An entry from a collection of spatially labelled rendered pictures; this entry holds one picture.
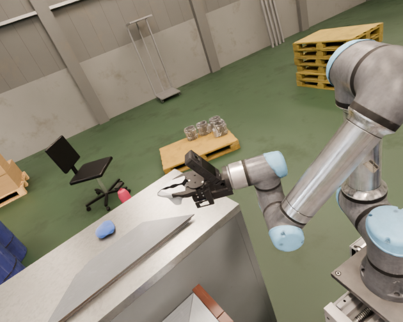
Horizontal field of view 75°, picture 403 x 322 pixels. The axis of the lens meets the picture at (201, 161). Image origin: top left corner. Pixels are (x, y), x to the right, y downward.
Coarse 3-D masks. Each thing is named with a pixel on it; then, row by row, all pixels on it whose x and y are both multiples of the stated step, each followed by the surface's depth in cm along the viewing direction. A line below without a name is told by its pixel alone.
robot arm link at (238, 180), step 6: (234, 162) 73; (240, 162) 71; (228, 168) 71; (234, 168) 70; (240, 168) 70; (228, 174) 71; (234, 174) 70; (240, 174) 69; (234, 180) 70; (240, 180) 70; (246, 180) 70; (234, 186) 70; (240, 186) 71; (246, 186) 71
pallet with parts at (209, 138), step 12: (204, 120) 419; (216, 120) 408; (192, 132) 409; (204, 132) 414; (216, 132) 393; (228, 132) 398; (180, 144) 416; (192, 144) 403; (204, 144) 390; (216, 144) 378; (228, 144) 370; (168, 156) 396; (180, 156) 383; (204, 156) 369; (216, 156) 374; (168, 168) 365; (180, 168) 378
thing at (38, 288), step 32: (96, 224) 144; (128, 224) 135; (192, 224) 120; (64, 256) 130; (160, 256) 110; (0, 288) 125; (32, 288) 118; (64, 288) 112; (128, 288) 101; (0, 320) 108; (32, 320) 103; (96, 320) 94
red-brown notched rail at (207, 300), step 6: (198, 288) 117; (198, 294) 115; (204, 294) 114; (204, 300) 111; (210, 300) 111; (210, 306) 108; (216, 306) 108; (216, 312) 106; (222, 312) 105; (216, 318) 104; (222, 318) 103; (228, 318) 102
